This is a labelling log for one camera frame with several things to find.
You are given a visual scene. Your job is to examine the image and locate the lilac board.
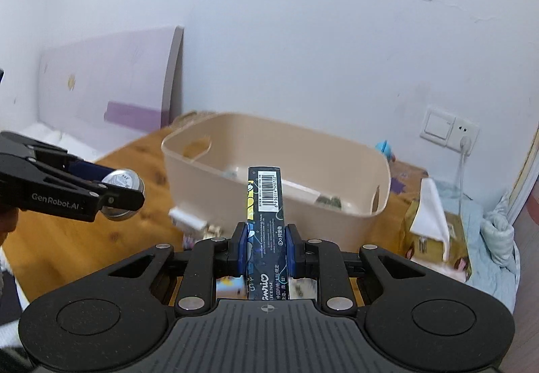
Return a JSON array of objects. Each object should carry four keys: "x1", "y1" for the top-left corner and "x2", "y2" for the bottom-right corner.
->
[{"x1": 38, "y1": 25, "x2": 185, "y2": 136}]

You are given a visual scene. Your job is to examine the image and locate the white power cable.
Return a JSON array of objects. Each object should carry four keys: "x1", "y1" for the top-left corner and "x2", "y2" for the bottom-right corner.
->
[{"x1": 456, "y1": 152, "x2": 469, "y2": 206}]

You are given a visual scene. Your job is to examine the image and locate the dark blue printed carton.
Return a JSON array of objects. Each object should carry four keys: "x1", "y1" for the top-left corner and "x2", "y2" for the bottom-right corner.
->
[{"x1": 245, "y1": 166, "x2": 289, "y2": 302}]

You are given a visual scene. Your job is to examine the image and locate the white wall switch socket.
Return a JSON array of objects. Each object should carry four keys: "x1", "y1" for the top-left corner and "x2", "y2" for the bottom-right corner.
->
[{"x1": 420, "y1": 104, "x2": 481, "y2": 151}]

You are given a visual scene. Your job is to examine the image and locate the beige plastic storage bin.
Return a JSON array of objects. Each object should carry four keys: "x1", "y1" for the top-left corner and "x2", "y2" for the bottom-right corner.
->
[{"x1": 161, "y1": 112, "x2": 392, "y2": 254}]

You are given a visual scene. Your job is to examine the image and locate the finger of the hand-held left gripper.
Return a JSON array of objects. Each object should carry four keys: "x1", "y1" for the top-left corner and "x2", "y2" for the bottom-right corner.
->
[
  {"x1": 0, "y1": 131, "x2": 114, "y2": 186},
  {"x1": 0, "y1": 153, "x2": 146, "y2": 223}
]

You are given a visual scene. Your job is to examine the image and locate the gold patterned tissue box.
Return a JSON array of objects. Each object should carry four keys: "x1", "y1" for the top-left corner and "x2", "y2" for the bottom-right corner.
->
[{"x1": 404, "y1": 200, "x2": 475, "y2": 283}]

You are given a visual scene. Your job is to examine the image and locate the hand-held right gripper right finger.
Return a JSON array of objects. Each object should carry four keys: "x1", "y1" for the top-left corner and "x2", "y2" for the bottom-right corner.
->
[{"x1": 284, "y1": 222, "x2": 427, "y2": 313}]

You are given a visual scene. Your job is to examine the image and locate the small white box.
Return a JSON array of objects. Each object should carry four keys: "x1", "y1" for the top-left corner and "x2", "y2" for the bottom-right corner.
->
[{"x1": 168, "y1": 207, "x2": 210, "y2": 233}]

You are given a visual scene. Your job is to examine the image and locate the light blue blanket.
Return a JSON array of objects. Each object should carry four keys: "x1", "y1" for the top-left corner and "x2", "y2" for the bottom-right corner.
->
[{"x1": 434, "y1": 179, "x2": 524, "y2": 315}]

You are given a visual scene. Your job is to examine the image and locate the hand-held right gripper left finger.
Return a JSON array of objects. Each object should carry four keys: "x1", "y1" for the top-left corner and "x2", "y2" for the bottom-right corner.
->
[{"x1": 100, "y1": 222, "x2": 249, "y2": 313}]

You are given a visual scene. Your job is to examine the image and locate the white tissue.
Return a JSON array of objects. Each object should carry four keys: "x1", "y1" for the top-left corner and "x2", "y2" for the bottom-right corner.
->
[{"x1": 410, "y1": 178, "x2": 450, "y2": 263}]

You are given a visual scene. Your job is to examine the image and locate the round metal tin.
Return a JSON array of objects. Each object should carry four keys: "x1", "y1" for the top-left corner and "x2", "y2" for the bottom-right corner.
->
[{"x1": 101, "y1": 168, "x2": 146, "y2": 222}]

